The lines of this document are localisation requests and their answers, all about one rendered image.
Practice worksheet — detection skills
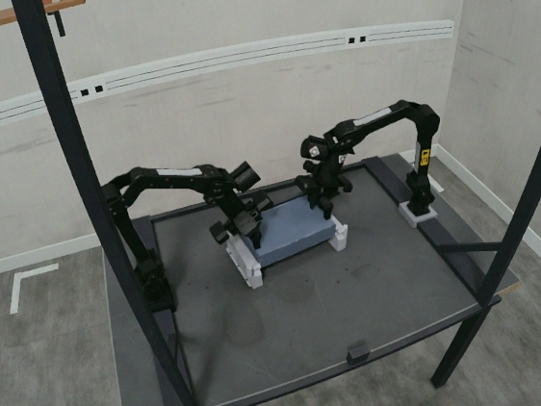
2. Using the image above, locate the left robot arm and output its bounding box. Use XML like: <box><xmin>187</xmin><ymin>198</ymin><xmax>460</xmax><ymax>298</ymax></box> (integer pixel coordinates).
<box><xmin>101</xmin><ymin>161</ymin><xmax>263</xmax><ymax>305</ymax></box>

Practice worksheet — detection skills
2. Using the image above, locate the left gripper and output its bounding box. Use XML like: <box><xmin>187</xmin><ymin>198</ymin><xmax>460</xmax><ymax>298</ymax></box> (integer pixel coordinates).
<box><xmin>209</xmin><ymin>190</ymin><xmax>273</xmax><ymax>244</ymax></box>

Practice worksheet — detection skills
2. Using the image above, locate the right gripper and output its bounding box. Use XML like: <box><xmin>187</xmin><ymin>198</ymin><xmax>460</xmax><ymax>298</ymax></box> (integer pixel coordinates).
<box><xmin>294</xmin><ymin>161</ymin><xmax>353</xmax><ymax>209</ymax></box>

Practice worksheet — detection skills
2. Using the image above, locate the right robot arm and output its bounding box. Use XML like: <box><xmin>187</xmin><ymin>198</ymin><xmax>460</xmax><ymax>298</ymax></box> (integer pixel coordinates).
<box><xmin>300</xmin><ymin>99</ymin><xmax>440</xmax><ymax>217</ymax></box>

